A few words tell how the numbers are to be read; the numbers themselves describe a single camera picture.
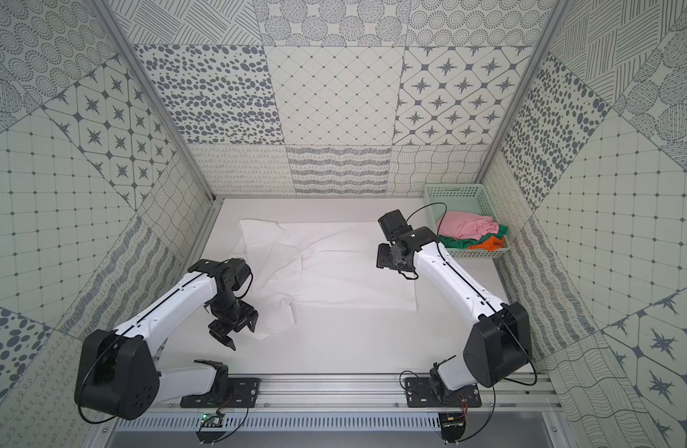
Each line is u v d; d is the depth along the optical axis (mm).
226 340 681
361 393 1636
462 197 1185
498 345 409
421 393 728
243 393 735
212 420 717
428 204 745
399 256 577
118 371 400
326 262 1007
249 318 718
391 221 650
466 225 1001
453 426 721
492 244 929
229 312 666
